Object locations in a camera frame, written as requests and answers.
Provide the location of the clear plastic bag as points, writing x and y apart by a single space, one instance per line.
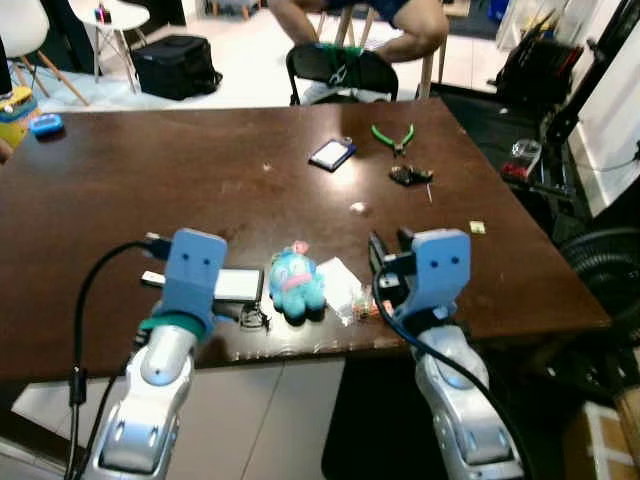
345 285

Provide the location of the small dark pink bottle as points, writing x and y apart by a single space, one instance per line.
103 14

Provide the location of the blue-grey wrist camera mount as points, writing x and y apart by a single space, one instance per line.
442 268
194 268

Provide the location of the black slanted stand pole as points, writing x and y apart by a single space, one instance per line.
590 75

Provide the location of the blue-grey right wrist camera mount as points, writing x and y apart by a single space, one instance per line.
442 268

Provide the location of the wooden stool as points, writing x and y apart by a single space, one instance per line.
430 75

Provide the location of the small white scrap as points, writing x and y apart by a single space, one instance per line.
358 208

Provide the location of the small blue case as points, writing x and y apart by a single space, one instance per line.
46 125

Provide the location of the black folding chair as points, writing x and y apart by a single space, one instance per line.
340 72

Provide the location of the black tool bag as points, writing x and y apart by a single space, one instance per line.
540 70

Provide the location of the yellow box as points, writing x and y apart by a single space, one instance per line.
15 115

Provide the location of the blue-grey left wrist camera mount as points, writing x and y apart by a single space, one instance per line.
194 268

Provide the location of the white rectangular black-framed device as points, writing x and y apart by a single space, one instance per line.
238 284

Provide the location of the clear jar red contents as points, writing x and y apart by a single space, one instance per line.
522 160

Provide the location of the blue card holder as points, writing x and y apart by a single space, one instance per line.
332 154

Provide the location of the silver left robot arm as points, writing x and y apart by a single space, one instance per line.
150 400

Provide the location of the white chair wooden legs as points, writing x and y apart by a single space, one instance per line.
22 25

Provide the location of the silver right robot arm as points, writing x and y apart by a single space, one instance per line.
462 410

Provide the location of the brown cardboard box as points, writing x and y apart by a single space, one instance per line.
605 440

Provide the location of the seated person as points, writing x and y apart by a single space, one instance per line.
415 25

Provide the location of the black floor fan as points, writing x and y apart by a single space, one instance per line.
605 275

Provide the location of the white round side table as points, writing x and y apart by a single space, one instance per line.
125 14

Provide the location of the small yellow-green square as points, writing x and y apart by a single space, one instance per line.
478 228

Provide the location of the black carry bag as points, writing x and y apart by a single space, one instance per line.
176 68

